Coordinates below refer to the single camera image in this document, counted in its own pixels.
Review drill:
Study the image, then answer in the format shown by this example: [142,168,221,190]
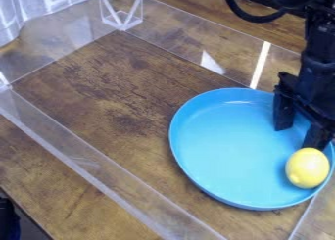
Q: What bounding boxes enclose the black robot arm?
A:
[273,0,335,150]

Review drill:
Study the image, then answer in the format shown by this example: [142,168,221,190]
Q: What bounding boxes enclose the white curtain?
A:
[0,0,88,47]

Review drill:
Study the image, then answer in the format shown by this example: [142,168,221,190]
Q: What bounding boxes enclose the yellow toy lemon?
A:
[285,148,329,189]

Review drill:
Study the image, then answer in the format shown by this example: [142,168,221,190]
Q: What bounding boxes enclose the blue plastic plate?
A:
[168,88,324,211]

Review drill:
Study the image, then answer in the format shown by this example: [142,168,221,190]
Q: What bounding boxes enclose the clear acrylic enclosure wall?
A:
[0,0,335,240]

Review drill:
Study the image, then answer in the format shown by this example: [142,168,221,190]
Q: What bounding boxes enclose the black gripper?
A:
[273,53,335,151]

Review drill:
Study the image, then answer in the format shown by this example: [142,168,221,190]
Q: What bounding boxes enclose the black cable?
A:
[221,0,291,24]

